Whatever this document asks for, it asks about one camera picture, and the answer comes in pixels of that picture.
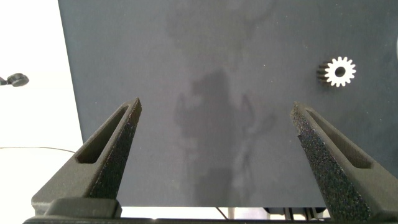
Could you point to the small steel planetary gear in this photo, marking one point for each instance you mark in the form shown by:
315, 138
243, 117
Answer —
331, 74

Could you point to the black round knob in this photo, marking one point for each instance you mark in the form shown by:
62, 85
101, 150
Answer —
18, 80

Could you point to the dark mat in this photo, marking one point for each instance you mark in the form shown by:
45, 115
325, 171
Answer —
217, 46

